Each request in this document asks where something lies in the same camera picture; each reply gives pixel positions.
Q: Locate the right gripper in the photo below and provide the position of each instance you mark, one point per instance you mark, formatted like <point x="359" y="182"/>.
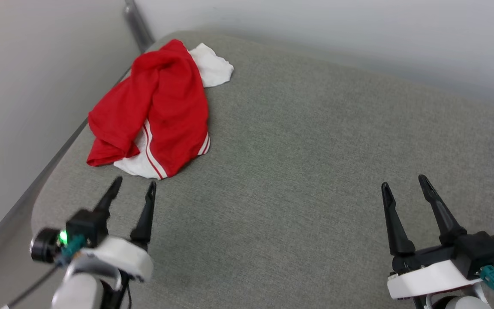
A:
<point x="427" y="279"/>

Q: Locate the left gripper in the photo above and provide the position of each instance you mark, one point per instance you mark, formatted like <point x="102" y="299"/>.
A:
<point x="127" y="257"/>

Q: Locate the red Bulls jersey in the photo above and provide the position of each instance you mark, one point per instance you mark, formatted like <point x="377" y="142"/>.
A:
<point x="174" y="111"/>

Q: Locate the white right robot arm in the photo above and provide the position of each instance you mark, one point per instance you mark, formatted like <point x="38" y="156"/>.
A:
<point x="457" y="304"/>

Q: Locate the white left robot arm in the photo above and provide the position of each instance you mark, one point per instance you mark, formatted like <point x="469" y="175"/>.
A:
<point x="77" y="292"/>

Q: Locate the grey fabric sofa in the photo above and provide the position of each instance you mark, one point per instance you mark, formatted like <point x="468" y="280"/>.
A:
<point x="294" y="171"/>

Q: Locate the grey metal pole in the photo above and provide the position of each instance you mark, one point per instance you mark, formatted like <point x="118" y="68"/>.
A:
<point x="137" y="25"/>

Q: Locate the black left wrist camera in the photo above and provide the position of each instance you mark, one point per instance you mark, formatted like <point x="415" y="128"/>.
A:
<point x="86" y="225"/>

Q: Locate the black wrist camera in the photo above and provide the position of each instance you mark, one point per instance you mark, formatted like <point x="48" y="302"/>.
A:
<point x="86" y="225"/>
<point x="483" y="251"/>

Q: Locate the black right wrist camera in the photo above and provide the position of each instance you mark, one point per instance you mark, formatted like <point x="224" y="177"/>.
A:
<point x="483" y="251"/>

